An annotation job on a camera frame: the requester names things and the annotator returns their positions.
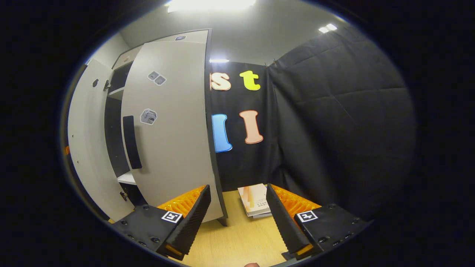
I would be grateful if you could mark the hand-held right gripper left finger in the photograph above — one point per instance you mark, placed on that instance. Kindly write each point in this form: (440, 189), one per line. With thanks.
(189, 222)

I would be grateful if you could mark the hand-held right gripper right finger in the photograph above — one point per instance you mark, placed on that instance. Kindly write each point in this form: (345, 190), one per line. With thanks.
(284, 226)

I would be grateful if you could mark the grey cabinet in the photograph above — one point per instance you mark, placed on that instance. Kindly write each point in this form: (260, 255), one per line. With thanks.
(113, 133)

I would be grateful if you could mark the grey cabinet drawer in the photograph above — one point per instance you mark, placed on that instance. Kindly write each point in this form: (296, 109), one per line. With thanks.
(193, 36)

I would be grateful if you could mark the blue-edged book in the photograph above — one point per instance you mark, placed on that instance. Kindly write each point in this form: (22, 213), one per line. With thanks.
(263, 215)

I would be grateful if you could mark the white paperback book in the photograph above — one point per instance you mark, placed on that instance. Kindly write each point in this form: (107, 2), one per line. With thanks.
(254, 198)

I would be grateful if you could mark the black backdrop cloth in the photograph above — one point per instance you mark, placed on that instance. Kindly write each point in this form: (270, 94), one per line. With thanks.
(334, 122)

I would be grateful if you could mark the narrow ceiling light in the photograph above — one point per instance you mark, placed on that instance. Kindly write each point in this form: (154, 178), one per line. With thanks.
(219, 60)

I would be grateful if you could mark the small ceiling light panel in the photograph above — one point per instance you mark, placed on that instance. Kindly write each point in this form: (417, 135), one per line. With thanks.
(328, 28)

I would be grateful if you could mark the large ceiling light panel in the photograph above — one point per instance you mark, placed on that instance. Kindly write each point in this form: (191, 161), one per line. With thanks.
(211, 4)

